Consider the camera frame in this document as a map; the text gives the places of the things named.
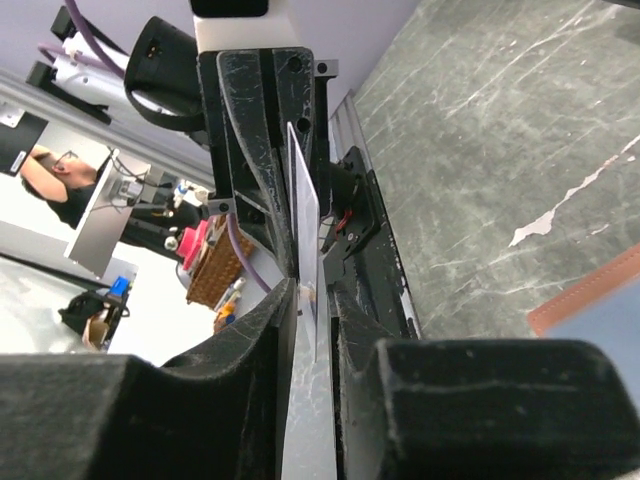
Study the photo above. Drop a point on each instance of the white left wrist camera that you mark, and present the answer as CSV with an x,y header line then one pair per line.
x,y
222,25

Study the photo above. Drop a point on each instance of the woven wicker basket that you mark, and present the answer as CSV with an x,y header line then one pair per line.
x,y
216,266

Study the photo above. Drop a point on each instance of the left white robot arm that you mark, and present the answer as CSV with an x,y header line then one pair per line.
x,y
157,78

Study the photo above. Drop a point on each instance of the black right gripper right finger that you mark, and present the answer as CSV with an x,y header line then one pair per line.
x,y
474,409

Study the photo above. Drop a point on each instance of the person in black shirt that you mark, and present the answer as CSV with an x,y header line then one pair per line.
x,y
64,182

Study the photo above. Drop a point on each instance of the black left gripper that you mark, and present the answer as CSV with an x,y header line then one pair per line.
x,y
266,115

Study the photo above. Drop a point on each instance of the silver computer monitor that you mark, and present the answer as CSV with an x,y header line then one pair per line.
x,y
108,210

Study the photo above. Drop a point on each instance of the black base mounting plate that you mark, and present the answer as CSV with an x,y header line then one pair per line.
x,y
370,250

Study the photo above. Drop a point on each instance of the black bag on desk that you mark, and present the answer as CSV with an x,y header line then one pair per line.
x,y
95,317

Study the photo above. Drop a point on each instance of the pink object on desk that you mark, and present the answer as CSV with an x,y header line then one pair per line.
x,y
190,244

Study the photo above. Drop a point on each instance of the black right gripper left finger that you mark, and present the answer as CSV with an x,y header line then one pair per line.
x,y
217,411

